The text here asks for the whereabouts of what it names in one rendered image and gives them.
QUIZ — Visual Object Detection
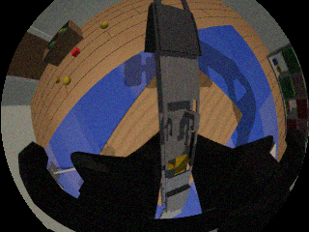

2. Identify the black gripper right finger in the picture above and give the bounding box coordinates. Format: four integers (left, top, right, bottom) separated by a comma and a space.
192, 134, 274, 214

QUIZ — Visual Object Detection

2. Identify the grey flat rectangular slab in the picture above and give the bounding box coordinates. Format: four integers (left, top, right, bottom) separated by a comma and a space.
269, 142, 277, 158

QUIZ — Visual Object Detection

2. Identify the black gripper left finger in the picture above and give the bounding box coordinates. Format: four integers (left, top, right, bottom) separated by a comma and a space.
70, 132, 162, 219

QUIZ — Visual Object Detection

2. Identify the brown wooden board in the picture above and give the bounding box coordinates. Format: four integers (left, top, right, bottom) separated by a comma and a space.
100, 71, 243, 158

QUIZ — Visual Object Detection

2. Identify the small dark pan with long handle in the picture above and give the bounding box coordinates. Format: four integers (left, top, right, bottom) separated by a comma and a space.
47, 165, 76, 181

